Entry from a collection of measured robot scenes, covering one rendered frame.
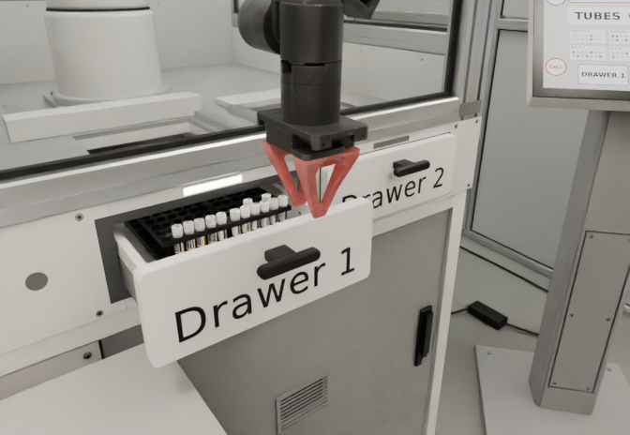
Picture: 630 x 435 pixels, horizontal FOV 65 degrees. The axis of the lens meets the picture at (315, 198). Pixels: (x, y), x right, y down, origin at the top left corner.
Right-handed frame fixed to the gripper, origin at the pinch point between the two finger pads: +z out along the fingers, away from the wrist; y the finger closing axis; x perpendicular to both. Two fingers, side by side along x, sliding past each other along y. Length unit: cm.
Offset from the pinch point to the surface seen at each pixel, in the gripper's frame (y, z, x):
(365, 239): 1.9, 8.4, -10.1
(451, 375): 33, 97, -83
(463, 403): 24, 96, -76
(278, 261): -1.0, 4.9, 4.5
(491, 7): 17, -17, -50
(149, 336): 1.9, 10.2, 17.5
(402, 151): 14.4, 4.0, -29.1
